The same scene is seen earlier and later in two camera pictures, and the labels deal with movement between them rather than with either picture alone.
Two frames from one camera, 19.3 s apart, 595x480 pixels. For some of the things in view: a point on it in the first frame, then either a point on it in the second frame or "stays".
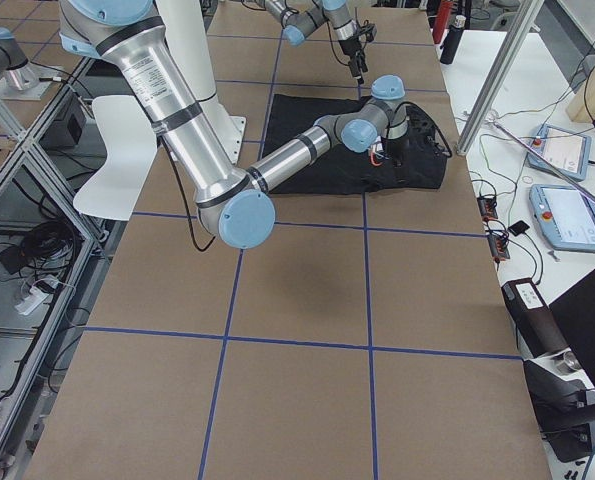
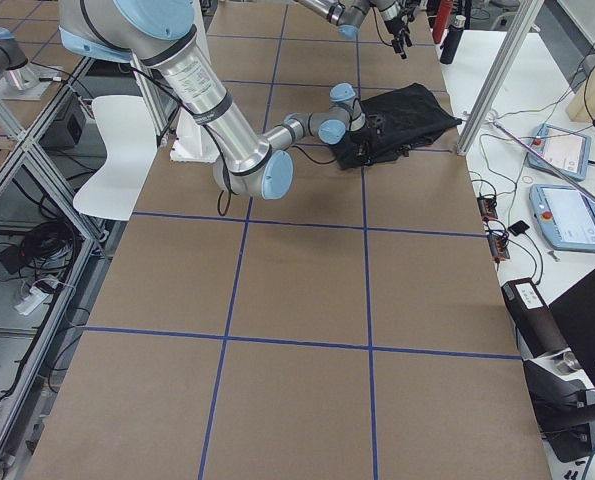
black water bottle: [452, 39] stays
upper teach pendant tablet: [567, 151] stays
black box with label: [533, 318] stays
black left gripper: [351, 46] to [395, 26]
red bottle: [441, 20] stays
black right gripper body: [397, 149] to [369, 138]
